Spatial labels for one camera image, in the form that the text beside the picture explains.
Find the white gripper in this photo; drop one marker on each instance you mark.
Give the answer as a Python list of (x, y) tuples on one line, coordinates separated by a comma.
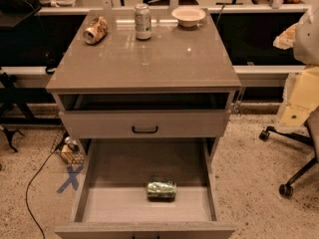
[(307, 40)]

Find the green soda can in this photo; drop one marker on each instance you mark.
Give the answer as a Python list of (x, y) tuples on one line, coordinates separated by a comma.
[(161, 190)]

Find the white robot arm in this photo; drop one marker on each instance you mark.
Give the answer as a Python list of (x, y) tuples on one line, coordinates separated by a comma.
[(306, 45)]

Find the white green upright can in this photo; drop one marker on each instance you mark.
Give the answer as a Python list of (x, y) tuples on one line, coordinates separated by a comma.
[(143, 21)]

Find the grey drawer cabinet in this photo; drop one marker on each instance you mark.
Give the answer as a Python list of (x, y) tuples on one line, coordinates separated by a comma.
[(175, 70)]

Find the orange crushed can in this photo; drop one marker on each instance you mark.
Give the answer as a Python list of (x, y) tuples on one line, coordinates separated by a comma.
[(96, 30)]

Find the open grey bottom drawer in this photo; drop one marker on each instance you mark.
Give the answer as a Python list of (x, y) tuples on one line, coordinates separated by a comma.
[(112, 200)]

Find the white bowl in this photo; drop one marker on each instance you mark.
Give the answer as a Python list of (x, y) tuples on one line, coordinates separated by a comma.
[(188, 16)]

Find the blue tape cross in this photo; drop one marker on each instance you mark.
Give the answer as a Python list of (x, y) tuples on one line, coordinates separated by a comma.
[(73, 172)]

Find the black stand legs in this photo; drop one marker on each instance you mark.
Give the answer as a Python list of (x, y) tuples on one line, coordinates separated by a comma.
[(14, 106)]

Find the black drawer handle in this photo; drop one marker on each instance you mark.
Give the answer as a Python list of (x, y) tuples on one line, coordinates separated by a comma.
[(145, 130)]

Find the wire basket with items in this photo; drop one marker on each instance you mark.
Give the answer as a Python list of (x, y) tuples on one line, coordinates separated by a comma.
[(67, 149)]

